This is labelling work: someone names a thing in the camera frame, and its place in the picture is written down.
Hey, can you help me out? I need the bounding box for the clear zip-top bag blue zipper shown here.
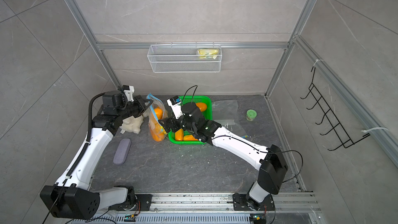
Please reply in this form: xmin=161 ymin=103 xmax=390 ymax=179
xmin=146 ymin=94 xmax=168 ymax=142

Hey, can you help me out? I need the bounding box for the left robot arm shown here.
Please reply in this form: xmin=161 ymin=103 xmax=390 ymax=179
xmin=40 ymin=86 xmax=153 ymax=220

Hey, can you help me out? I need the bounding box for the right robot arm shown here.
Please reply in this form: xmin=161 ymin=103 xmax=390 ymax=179
xmin=160 ymin=116 xmax=288 ymax=209

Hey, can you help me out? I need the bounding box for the large orange mango top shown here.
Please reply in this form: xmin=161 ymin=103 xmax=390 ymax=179
xmin=196 ymin=102 xmax=208 ymax=113

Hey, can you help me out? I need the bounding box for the spare clear plastic bag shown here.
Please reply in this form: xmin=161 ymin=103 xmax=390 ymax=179
xmin=212 ymin=100 xmax=241 ymax=132

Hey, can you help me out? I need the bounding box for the white plush toy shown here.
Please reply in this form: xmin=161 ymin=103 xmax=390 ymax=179
xmin=120 ymin=116 xmax=144 ymax=134

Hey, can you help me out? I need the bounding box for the green plastic basket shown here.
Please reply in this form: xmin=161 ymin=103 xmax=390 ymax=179
xmin=169 ymin=95 xmax=212 ymax=145

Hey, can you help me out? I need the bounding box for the purple glasses case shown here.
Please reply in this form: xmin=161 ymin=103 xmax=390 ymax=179
xmin=113 ymin=139 xmax=131 ymax=165

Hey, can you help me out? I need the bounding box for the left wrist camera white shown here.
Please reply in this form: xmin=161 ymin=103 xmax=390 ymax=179
xmin=122 ymin=85 xmax=135 ymax=102

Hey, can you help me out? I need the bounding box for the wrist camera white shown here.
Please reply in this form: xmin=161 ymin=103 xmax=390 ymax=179
xmin=167 ymin=96 xmax=183 ymax=119
xmin=122 ymin=85 xmax=135 ymax=102

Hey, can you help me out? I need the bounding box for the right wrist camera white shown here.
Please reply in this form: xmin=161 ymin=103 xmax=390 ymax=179
xmin=167 ymin=96 xmax=183 ymax=119

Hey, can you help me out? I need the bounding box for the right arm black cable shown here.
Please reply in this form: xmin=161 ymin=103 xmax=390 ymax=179
xmin=181 ymin=84 xmax=304 ymax=184

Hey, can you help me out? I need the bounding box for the white wire wall basket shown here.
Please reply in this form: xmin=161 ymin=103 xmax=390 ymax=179
xmin=147 ymin=44 xmax=222 ymax=73

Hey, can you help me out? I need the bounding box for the yellow packet in wire basket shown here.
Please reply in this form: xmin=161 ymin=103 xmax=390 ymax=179
xmin=196 ymin=48 xmax=220 ymax=60

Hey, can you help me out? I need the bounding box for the metal base rail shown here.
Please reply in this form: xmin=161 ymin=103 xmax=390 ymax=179
xmin=89 ymin=192 xmax=326 ymax=224

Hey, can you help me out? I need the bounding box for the black wall hook rack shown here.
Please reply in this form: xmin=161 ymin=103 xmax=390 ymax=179
xmin=300 ymin=67 xmax=371 ymax=151

